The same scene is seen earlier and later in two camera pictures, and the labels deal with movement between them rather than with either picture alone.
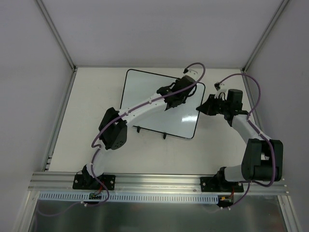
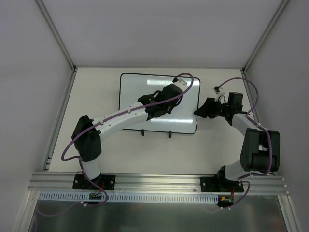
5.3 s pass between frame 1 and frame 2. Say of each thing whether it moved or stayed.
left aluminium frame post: stayed
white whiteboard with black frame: stayed
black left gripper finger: moved
